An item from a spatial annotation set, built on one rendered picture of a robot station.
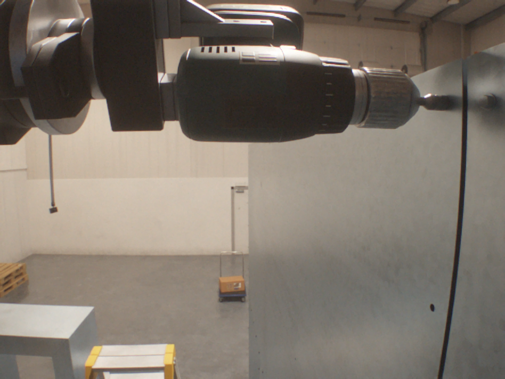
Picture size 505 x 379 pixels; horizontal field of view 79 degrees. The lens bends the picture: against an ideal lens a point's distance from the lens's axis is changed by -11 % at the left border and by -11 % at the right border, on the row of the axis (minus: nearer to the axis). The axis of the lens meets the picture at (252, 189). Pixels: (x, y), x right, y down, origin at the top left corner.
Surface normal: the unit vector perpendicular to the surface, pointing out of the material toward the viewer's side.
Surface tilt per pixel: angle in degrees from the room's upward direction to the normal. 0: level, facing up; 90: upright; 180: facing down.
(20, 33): 87
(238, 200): 90
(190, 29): 120
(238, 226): 90
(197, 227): 90
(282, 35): 116
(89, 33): 72
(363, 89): 82
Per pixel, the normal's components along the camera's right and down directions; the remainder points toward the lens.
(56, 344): 0.08, 0.10
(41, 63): 0.07, -0.52
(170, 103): 0.07, 0.59
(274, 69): 0.09, -0.18
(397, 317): -1.00, 0.01
